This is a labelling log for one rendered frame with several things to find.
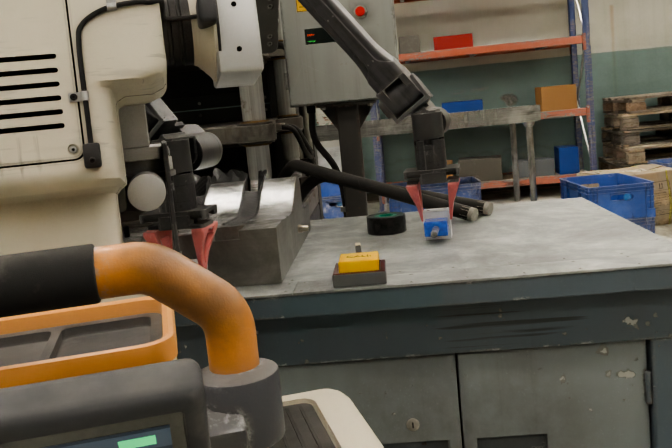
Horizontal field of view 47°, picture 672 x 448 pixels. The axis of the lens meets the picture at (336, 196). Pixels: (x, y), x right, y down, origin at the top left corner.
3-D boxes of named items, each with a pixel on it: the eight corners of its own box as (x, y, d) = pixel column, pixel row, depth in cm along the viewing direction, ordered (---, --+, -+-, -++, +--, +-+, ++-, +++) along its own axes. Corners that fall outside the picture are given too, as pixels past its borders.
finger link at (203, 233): (180, 269, 120) (172, 210, 119) (224, 266, 119) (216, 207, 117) (164, 280, 113) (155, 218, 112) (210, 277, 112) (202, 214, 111)
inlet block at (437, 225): (449, 249, 134) (447, 218, 133) (421, 250, 135) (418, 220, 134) (452, 234, 147) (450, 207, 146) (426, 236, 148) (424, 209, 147)
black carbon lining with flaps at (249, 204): (246, 236, 126) (240, 179, 125) (151, 244, 127) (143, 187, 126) (275, 206, 160) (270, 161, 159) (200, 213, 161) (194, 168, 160)
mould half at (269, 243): (282, 283, 120) (273, 198, 119) (121, 296, 122) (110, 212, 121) (311, 229, 170) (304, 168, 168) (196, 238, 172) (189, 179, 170)
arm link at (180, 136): (140, 136, 112) (173, 133, 110) (169, 133, 118) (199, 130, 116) (147, 183, 113) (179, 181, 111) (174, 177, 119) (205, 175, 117)
